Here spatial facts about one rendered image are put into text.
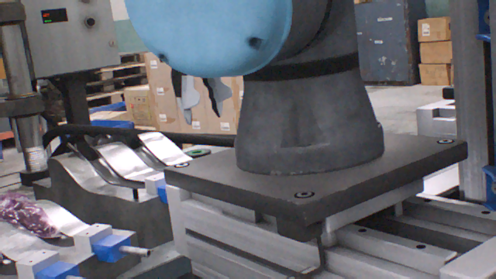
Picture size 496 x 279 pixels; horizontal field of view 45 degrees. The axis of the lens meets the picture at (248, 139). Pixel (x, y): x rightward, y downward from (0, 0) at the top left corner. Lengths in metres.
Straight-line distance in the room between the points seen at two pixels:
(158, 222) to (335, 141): 0.60
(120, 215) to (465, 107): 0.67
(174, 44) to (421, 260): 0.25
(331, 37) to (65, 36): 1.46
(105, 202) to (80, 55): 0.86
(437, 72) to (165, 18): 7.53
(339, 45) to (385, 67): 7.65
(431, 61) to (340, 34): 7.40
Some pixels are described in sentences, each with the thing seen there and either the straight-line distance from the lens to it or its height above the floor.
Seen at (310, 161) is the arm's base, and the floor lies 1.05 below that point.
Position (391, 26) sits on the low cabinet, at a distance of 8.08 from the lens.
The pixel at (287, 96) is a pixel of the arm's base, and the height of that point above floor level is 1.11.
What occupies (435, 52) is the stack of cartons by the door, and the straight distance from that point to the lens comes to 7.92.
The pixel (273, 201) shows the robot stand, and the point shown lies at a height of 1.03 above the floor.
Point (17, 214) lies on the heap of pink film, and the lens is 1.10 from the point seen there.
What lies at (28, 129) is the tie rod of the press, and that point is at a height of 0.95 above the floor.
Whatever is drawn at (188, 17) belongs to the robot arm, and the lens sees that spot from 0.42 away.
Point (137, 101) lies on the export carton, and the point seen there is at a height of 0.41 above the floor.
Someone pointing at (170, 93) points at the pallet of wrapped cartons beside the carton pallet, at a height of 0.55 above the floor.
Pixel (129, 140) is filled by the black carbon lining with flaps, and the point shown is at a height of 0.93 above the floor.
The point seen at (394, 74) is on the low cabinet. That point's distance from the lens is 8.14.
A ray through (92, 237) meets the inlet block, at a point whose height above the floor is 0.88.
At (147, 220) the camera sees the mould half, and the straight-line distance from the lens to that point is 1.08.
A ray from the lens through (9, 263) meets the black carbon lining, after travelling 1.02.
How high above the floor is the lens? 1.19
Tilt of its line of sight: 12 degrees down
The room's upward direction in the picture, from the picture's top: 7 degrees counter-clockwise
